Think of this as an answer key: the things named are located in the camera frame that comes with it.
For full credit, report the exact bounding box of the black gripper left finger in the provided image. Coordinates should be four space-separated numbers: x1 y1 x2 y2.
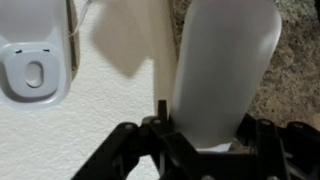
71 99 218 180

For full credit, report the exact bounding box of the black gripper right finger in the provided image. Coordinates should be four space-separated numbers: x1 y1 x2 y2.
235 113 320 180

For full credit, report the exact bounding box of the white intercom handset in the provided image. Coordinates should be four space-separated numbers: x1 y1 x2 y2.
169 0 284 153

